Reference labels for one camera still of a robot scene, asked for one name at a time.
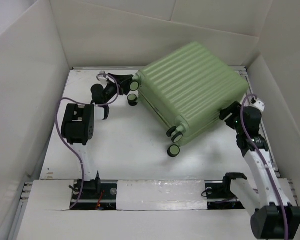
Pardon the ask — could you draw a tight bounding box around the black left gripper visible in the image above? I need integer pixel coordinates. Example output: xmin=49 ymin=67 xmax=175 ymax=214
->
xmin=102 ymin=74 xmax=135 ymax=104

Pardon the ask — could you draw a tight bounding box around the green hard-shell suitcase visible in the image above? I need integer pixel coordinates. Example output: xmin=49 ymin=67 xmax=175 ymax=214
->
xmin=127 ymin=42 xmax=249 ymax=158

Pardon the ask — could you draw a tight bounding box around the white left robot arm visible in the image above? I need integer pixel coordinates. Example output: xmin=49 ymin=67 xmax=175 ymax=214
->
xmin=60 ymin=72 xmax=139 ymax=199

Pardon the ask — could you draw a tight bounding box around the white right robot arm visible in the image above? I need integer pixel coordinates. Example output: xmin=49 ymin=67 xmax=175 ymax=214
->
xmin=219 ymin=101 xmax=300 ymax=240

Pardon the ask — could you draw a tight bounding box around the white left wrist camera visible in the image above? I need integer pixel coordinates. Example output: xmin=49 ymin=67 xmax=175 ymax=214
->
xmin=96 ymin=71 xmax=108 ymax=86

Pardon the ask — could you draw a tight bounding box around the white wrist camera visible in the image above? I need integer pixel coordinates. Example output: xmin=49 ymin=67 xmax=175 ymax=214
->
xmin=250 ymin=94 xmax=266 ymax=113
xmin=96 ymin=71 xmax=108 ymax=86

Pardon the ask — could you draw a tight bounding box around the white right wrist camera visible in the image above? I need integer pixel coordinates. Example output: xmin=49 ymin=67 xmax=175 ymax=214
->
xmin=250 ymin=94 xmax=266 ymax=113

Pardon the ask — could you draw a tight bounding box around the black metal base rail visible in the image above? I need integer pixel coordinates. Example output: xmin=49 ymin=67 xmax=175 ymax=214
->
xmin=69 ymin=179 xmax=244 ymax=211

